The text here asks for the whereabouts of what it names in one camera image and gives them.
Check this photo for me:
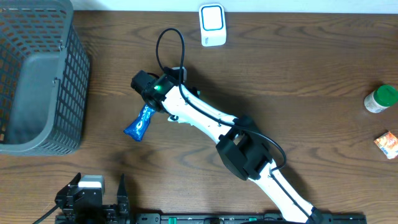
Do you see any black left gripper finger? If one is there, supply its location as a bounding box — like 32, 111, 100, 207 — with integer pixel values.
117, 174, 128, 204
65, 172, 81, 190

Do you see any blue Oreo cookie pack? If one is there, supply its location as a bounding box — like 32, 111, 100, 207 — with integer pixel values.
124, 105, 156, 142

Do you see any mint green wipes pack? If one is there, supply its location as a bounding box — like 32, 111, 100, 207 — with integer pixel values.
162, 87, 201, 126

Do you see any orange snack packet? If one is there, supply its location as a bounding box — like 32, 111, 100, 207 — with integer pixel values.
374, 131, 397, 159

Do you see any green lid white jar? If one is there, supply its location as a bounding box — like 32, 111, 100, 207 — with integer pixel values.
364, 85, 397, 113

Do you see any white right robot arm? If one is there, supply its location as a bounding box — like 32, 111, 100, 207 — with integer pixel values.
131, 68, 323, 223

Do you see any grey plastic mesh basket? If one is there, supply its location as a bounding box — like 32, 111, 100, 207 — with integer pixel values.
1, 0, 90, 156

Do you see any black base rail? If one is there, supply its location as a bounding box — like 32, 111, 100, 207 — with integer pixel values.
134, 213, 367, 224

